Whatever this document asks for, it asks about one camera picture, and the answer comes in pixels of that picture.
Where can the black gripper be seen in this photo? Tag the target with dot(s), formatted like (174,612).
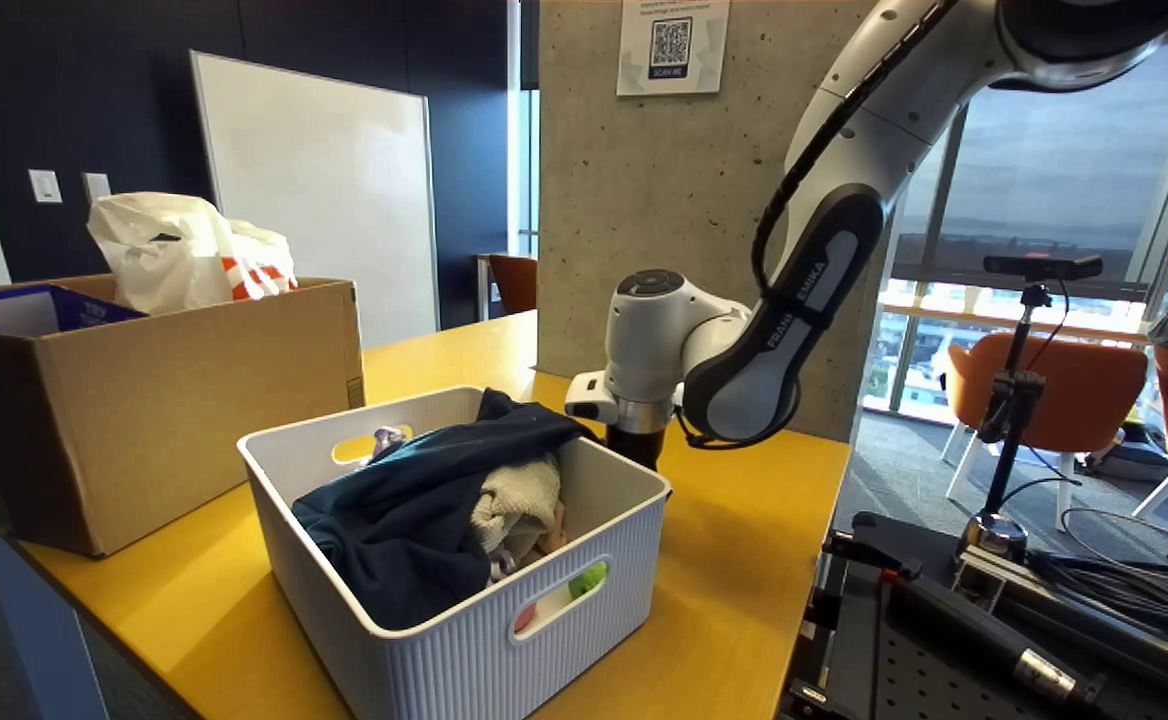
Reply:
(638,445)

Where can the navy blue t-shirt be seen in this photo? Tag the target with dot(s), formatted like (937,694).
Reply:
(402,527)

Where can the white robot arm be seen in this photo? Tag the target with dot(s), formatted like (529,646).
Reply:
(729,374)

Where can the beige cloth in container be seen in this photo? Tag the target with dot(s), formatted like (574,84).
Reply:
(516,512)

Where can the white ribbed storage container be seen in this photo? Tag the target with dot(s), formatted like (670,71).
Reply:
(499,653)

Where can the black perforated mounting board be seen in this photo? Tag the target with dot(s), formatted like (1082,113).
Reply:
(921,627)

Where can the white whiteboard panel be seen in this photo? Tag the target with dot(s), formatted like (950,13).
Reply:
(342,175)

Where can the orange chair left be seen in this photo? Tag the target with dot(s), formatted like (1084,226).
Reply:
(1084,398)

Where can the white plastic bag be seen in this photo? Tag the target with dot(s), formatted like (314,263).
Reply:
(178,254)

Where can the brown cardboard box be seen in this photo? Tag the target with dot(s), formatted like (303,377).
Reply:
(116,422)

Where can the camera on black tripod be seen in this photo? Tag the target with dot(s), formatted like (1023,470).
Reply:
(1012,395)

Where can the QR code wall sign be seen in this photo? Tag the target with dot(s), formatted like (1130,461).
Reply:
(670,47)

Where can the wall light switches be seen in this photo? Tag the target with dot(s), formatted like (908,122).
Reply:
(50,188)

